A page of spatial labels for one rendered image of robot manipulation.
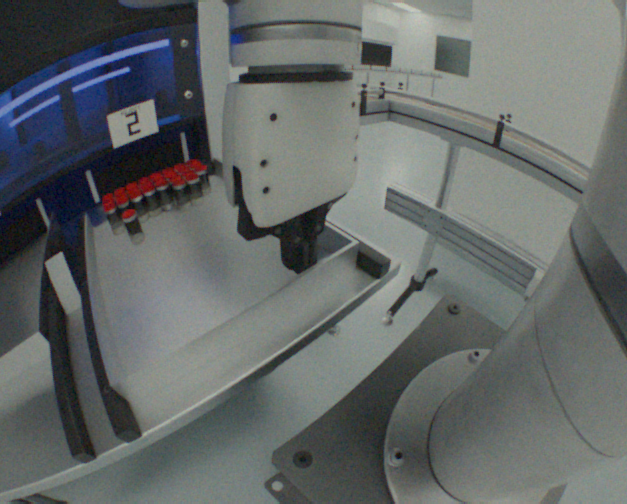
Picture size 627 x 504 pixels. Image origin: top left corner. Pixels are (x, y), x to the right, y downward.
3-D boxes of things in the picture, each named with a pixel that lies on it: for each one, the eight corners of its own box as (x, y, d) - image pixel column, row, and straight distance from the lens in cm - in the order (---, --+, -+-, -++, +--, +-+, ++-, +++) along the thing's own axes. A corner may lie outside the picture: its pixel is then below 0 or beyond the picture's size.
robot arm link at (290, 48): (308, 35, 26) (307, 66, 26) (209, 39, 21) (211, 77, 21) (392, 35, 20) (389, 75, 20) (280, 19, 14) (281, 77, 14)
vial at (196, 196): (189, 202, 47) (183, 176, 45) (201, 197, 47) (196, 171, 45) (193, 207, 45) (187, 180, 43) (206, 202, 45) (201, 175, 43)
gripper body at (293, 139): (315, 57, 26) (314, 170, 28) (201, 67, 21) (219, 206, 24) (389, 63, 21) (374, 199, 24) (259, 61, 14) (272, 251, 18)
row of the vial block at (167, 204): (112, 231, 48) (103, 206, 46) (208, 188, 50) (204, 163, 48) (114, 237, 46) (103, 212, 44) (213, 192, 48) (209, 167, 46)
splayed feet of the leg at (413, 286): (376, 320, 138) (381, 301, 128) (429, 271, 171) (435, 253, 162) (389, 330, 136) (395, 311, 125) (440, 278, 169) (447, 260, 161)
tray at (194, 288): (91, 230, 53) (84, 213, 51) (217, 174, 55) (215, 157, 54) (132, 404, 26) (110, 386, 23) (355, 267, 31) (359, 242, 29)
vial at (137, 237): (131, 240, 43) (121, 215, 41) (144, 234, 43) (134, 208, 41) (133, 247, 41) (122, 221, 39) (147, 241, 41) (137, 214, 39)
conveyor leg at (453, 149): (403, 287, 145) (440, 136, 107) (413, 279, 152) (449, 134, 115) (417, 297, 143) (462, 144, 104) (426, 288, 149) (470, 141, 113)
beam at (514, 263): (383, 209, 132) (387, 185, 126) (393, 203, 138) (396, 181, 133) (644, 388, 154) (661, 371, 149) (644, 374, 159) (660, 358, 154)
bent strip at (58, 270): (66, 295, 41) (44, 261, 39) (82, 286, 41) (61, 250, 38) (78, 380, 31) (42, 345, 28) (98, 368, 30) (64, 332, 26)
